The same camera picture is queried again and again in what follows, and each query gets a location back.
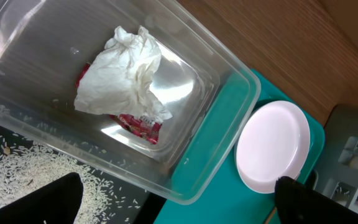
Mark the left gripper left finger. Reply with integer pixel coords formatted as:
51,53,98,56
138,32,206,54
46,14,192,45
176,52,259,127
0,172,83,224

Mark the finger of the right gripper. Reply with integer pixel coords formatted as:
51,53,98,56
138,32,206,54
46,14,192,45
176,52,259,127
274,176,358,224

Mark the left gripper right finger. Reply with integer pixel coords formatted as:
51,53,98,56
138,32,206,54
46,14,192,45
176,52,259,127
133,193,167,224

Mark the wooden chopstick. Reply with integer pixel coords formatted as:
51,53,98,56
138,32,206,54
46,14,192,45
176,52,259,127
264,207,277,224

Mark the pile of rice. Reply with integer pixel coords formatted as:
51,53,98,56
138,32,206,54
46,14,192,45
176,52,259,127
0,102,142,224

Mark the red snack wrapper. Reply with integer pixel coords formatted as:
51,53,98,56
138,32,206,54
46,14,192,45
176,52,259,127
75,63,172,144

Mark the white napkin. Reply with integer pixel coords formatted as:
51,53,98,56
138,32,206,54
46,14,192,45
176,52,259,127
74,26,172,123

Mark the grey dishwasher rack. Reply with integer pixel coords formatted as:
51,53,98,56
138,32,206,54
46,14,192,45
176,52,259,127
314,105,358,213

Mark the teal serving tray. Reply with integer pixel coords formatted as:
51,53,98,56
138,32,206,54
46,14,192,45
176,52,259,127
154,69,325,224

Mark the black plastic tray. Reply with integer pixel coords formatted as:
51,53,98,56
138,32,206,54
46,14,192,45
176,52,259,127
0,126,165,223

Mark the white round plate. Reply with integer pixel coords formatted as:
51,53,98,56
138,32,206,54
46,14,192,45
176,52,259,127
234,101,311,194

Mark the clear plastic bin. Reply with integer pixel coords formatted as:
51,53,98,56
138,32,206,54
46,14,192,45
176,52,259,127
0,0,261,205

